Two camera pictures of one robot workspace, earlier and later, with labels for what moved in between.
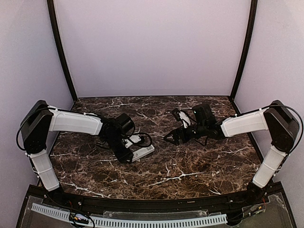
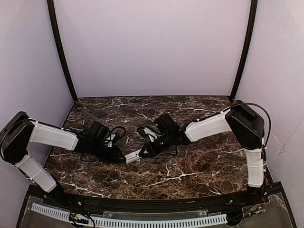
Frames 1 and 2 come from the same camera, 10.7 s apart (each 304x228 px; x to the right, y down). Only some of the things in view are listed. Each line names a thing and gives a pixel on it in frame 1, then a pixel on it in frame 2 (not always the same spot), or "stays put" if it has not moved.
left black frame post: (52, 9) stays put
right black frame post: (247, 49) stays put
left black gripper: (126, 156) to (110, 152)
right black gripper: (180, 135) to (155, 147)
